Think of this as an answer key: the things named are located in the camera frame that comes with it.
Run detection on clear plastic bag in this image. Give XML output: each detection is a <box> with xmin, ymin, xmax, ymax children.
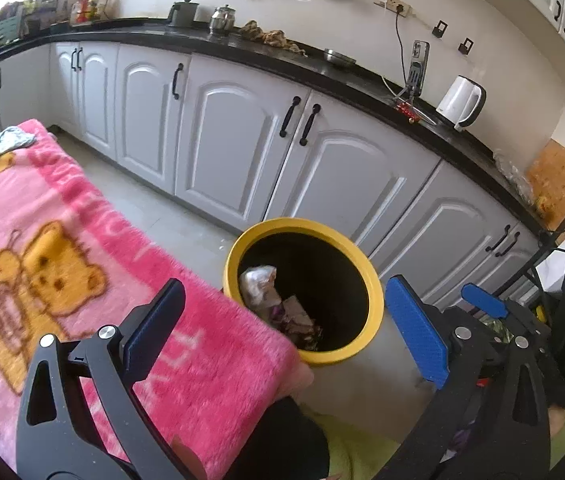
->
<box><xmin>492</xmin><ymin>148</ymin><xmax>536</xmax><ymax>202</ymax></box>

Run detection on grey kettle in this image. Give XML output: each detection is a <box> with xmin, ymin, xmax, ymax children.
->
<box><xmin>167</xmin><ymin>0</ymin><xmax>200</xmax><ymax>29</ymax></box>

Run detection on steel teapot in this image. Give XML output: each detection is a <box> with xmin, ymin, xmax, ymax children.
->
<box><xmin>209</xmin><ymin>4</ymin><xmax>237</xmax><ymax>36</ymax></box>

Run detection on steel bowl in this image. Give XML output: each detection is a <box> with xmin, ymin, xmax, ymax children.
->
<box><xmin>323</xmin><ymin>49</ymin><xmax>358</xmax><ymax>67</ymax></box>

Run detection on white electric kettle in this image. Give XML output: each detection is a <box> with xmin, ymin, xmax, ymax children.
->
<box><xmin>437</xmin><ymin>75</ymin><xmax>487</xmax><ymax>132</ymax></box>

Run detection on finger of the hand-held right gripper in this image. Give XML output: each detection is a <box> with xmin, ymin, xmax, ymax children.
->
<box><xmin>541</xmin><ymin>344</ymin><xmax>565</xmax><ymax>412</ymax></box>
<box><xmin>462</xmin><ymin>283</ymin><xmax>554</xmax><ymax>342</ymax></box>

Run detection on black countertop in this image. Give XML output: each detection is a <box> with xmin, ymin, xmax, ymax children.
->
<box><xmin>0</xmin><ymin>17</ymin><xmax>558</xmax><ymax>235</ymax></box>

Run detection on lime green fabric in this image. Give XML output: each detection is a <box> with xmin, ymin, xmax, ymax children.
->
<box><xmin>307</xmin><ymin>407</ymin><xmax>415</xmax><ymax>480</ymax></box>

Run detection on white power outlet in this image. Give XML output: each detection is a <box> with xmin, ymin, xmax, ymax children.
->
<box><xmin>373</xmin><ymin>0</ymin><xmax>412</xmax><ymax>15</ymax></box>

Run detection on teal dish rack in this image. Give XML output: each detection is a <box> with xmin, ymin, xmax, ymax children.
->
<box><xmin>0</xmin><ymin>9</ymin><xmax>24</xmax><ymax>42</ymax></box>

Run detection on silver crumpled wrapper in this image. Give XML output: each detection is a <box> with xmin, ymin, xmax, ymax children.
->
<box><xmin>239</xmin><ymin>265</ymin><xmax>280</xmax><ymax>322</ymax></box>

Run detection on red ornament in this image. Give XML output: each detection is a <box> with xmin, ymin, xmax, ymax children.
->
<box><xmin>394</xmin><ymin>102</ymin><xmax>421</xmax><ymax>126</ymax></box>

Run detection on white base cabinets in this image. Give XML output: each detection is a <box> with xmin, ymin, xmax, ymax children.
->
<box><xmin>0</xmin><ymin>40</ymin><xmax>544</xmax><ymax>312</ymax></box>

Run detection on white upper cabinet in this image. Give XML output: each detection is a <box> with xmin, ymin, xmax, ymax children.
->
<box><xmin>455</xmin><ymin>0</ymin><xmax>565</xmax><ymax>106</ymax></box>

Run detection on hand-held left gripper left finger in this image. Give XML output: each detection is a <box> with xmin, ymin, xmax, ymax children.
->
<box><xmin>15</xmin><ymin>278</ymin><xmax>186</xmax><ymax>480</ymax></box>

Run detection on brown cork board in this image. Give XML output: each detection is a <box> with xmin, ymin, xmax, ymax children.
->
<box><xmin>526</xmin><ymin>139</ymin><xmax>565</xmax><ymax>227</ymax></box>

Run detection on yellow rimmed trash bin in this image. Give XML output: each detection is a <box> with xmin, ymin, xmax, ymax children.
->
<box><xmin>223</xmin><ymin>217</ymin><xmax>438</xmax><ymax>441</ymax></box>

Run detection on smartphone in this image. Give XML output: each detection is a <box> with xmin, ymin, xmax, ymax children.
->
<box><xmin>407</xmin><ymin>40</ymin><xmax>431</xmax><ymax>89</ymax></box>

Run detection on phone stand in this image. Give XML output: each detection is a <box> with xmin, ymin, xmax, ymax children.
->
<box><xmin>394</xmin><ymin>85</ymin><xmax>421</xmax><ymax>107</ymax></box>

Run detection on group of condiment bottles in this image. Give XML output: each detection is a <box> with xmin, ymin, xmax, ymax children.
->
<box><xmin>70</xmin><ymin>0</ymin><xmax>114</xmax><ymax>25</ymax></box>

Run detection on pink printed blanket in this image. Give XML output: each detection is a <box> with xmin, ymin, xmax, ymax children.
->
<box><xmin>0</xmin><ymin>119</ymin><xmax>309</xmax><ymax>476</ymax></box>

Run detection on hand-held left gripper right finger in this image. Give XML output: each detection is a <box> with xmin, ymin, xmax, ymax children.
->
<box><xmin>377</xmin><ymin>275</ymin><xmax>553</xmax><ymax>480</ymax></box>

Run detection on black power cable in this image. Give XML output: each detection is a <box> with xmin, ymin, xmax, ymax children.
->
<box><xmin>394</xmin><ymin>9</ymin><xmax>414</xmax><ymax>63</ymax></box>

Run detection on brown crumpled cloth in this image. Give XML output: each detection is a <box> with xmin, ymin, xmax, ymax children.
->
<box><xmin>239</xmin><ymin>20</ymin><xmax>308</xmax><ymax>57</ymax></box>

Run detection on brown crumpled wrapper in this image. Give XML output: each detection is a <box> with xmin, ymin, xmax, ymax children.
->
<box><xmin>281</xmin><ymin>296</ymin><xmax>324</xmax><ymax>352</ymax></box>

